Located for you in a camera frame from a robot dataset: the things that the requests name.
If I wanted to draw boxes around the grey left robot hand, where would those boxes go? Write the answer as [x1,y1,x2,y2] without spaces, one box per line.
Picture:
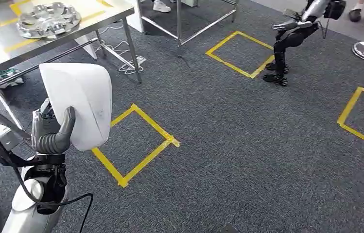
[31,97,77,155]

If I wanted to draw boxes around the white plastic shell part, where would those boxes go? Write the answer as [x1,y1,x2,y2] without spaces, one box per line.
[38,62,114,152]

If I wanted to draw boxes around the green white sneaker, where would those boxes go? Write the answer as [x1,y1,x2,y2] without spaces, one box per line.
[0,67,25,90]

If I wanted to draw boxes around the silver wheel hubcap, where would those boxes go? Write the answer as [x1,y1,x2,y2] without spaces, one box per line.
[17,1,82,40]

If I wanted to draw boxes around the white partition panel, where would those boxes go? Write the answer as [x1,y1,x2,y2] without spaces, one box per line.
[124,0,145,33]

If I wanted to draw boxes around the humanoid robot with black legs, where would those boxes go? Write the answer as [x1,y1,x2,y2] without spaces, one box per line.
[263,0,347,87]

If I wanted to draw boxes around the white coiled cable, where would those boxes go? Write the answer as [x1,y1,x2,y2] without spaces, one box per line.
[94,25,148,76]

